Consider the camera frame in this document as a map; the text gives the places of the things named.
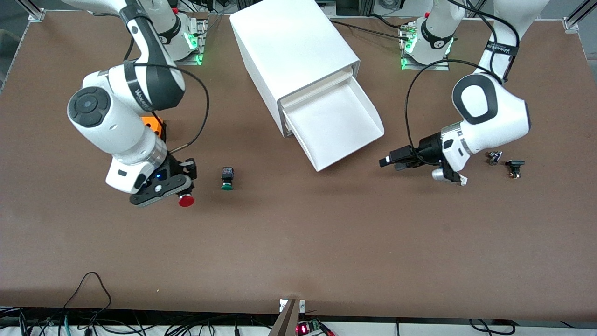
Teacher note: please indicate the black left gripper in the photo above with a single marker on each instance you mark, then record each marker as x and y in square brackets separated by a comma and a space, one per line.
[428, 148]

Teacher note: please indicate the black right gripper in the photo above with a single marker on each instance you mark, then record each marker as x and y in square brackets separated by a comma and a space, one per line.
[175, 167]

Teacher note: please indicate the red push button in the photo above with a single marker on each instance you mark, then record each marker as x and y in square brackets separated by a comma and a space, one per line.
[186, 200]

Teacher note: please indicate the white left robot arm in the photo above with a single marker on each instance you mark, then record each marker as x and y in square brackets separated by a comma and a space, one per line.
[494, 116]

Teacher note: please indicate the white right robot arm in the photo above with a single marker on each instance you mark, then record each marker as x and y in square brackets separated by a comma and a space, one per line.
[121, 126]

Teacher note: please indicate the green push button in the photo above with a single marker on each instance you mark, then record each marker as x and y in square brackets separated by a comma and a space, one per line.
[227, 178]

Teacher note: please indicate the orange box with hole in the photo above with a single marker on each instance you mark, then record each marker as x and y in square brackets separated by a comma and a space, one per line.
[156, 125]

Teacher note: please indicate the white curved plastic arc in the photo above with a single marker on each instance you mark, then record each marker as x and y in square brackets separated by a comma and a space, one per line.
[463, 181]

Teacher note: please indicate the brown wedge beam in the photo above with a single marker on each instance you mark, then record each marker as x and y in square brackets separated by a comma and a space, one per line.
[285, 322]

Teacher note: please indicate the circuit board with red display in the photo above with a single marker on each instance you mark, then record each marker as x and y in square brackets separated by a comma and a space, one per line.
[305, 328]

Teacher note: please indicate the aluminium corner profile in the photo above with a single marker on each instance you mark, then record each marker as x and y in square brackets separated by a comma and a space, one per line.
[32, 11]
[576, 18]

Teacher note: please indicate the small grey black switch part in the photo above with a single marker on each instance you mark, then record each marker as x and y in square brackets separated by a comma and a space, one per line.
[494, 157]

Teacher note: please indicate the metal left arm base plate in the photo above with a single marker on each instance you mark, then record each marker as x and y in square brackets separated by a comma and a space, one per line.
[438, 67]

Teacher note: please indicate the black switch component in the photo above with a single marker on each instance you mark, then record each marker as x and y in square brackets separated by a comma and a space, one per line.
[515, 167]

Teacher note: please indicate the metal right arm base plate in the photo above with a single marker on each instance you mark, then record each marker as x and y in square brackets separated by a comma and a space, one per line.
[198, 58]

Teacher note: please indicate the small metal edge bracket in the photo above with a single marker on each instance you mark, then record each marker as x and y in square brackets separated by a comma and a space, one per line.
[302, 305]

